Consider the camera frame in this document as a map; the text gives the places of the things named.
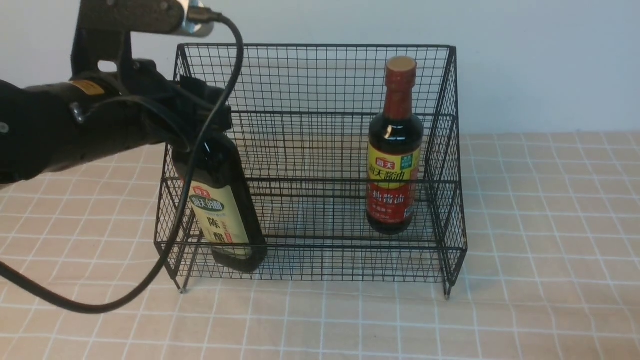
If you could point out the soy sauce bottle, red label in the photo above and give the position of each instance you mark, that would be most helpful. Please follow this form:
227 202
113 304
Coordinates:
395 138

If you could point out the dark vinegar bottle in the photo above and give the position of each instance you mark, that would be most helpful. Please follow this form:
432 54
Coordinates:
220 198

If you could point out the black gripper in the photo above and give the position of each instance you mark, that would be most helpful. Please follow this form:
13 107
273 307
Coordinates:
150 109

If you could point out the peach checkered tablecloth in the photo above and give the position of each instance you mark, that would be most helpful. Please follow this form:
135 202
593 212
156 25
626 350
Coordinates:
551 273

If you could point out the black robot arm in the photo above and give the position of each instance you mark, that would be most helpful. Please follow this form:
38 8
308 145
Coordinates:
55 127

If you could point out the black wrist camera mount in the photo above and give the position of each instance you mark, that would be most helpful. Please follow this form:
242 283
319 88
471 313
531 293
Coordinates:
104 28

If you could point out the black wire mesh rack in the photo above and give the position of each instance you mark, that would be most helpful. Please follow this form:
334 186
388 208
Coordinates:
300 120

